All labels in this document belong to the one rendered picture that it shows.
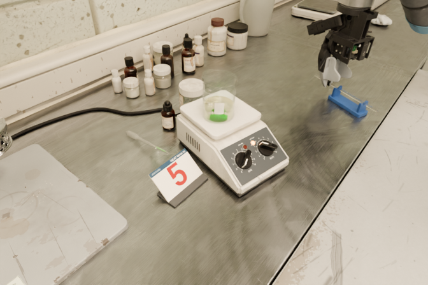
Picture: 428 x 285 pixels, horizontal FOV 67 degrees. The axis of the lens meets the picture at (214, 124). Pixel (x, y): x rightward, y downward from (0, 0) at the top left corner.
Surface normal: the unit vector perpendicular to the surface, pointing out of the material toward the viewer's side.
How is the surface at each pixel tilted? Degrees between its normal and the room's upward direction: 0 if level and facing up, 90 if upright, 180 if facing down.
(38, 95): 90
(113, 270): 0
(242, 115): 0
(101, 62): 90
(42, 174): 0
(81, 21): 90
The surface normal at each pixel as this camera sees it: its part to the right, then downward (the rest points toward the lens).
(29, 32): 0.77, 0.40
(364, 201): 0.03, -0.79
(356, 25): -0.87, 0.29
